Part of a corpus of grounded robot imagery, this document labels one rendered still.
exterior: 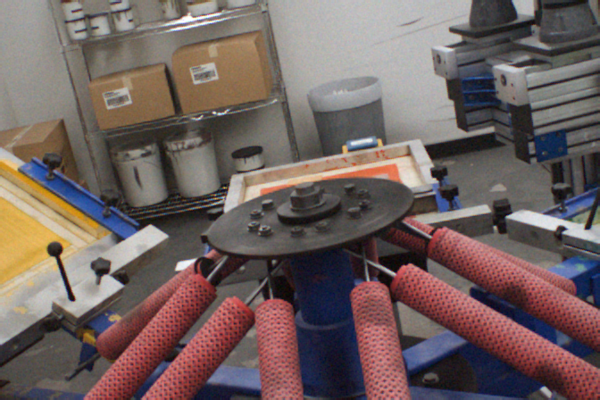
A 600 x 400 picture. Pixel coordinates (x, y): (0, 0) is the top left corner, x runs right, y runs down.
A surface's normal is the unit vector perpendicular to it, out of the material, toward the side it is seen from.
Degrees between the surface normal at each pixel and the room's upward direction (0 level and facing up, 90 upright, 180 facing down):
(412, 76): 90
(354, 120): 94
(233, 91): 91
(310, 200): 90
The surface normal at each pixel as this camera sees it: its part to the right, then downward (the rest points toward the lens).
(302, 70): 0.00, 0.31
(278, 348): -0.01, -0.67
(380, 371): -0.32, -0.61
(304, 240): -0.19, -0.93
